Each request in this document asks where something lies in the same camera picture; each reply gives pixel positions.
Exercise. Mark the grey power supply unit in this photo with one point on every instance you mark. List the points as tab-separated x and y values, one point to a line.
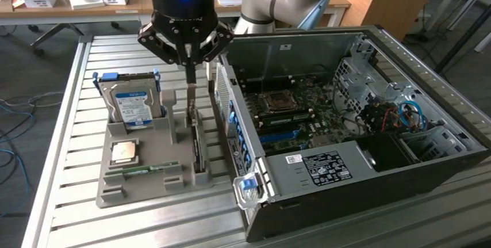
291	173

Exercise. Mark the green motherboard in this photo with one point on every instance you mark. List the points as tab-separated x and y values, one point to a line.
326	115

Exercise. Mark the loose green RAM stick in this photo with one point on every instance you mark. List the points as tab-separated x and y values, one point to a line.
142	168

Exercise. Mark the installed green RAM stick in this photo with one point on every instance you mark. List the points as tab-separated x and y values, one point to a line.
286	120

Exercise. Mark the grey parts rack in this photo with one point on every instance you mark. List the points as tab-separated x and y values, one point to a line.
154	150

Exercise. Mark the blue case release latch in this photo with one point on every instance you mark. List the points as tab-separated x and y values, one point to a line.
246	186

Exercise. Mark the CPU socket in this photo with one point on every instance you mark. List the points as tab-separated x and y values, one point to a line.
281	101

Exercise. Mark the silver chipset heat sink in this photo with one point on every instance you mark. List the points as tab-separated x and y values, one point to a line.
323	141

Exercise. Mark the hard disk in blue carrier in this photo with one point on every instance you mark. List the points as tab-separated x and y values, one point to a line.
130	107

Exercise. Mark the Nvidia graphics card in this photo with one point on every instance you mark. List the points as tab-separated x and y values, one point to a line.
198	144

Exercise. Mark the loose CPU chip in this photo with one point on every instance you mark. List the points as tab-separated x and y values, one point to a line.
125	153

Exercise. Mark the black open PC case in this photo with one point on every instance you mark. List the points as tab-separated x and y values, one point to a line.
345	207

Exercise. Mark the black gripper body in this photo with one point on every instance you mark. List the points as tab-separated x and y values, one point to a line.
181	6

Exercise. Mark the silver disk bay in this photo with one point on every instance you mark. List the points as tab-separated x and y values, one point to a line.
441	144

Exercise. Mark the wooden cabinet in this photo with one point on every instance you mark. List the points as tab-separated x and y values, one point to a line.
391	0

